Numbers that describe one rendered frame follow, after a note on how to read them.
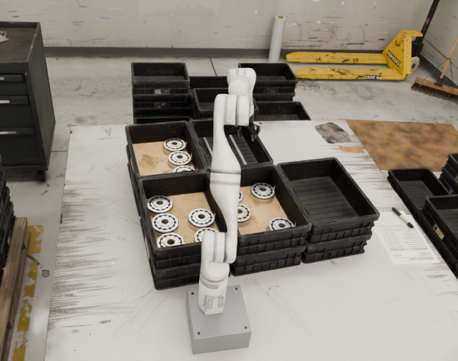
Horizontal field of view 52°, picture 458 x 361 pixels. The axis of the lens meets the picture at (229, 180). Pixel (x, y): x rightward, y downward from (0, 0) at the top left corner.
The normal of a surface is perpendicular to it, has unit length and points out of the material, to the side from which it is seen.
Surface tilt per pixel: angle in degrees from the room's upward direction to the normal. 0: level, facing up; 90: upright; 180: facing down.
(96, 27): 90
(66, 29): 90
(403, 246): 0
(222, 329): 2
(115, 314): 0
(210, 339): 90
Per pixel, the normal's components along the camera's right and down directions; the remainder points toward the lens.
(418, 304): 0.10, -0.77
